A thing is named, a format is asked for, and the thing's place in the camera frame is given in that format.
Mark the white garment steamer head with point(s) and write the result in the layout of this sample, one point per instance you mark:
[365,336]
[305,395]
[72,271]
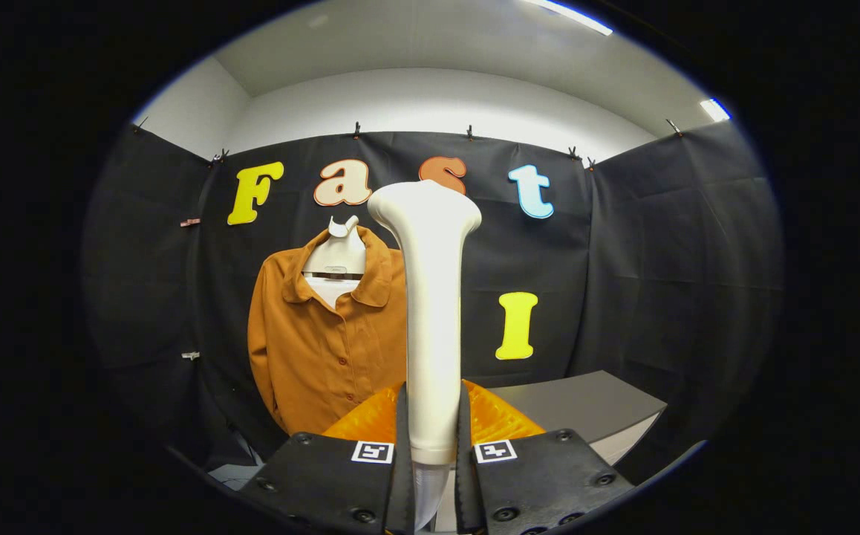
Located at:
[434,312]

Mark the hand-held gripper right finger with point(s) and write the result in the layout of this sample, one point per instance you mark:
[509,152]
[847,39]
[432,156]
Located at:
[541,483]

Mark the orange button-up shirt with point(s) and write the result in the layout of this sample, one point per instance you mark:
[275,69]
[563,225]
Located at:
[318,357]

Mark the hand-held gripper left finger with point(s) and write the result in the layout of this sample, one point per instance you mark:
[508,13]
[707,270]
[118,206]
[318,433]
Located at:
[326,483]

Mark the long ceiling light panel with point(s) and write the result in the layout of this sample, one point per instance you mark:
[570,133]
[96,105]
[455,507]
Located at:
[575,16]

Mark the small ceiling light panel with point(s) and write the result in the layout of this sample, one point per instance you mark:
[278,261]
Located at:
[714,109]

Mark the white garment hanger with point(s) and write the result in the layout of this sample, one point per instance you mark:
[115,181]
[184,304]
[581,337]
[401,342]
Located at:
[335,256]

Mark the black backdrop cloth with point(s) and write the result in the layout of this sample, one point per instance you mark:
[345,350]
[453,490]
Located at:
[660,260]

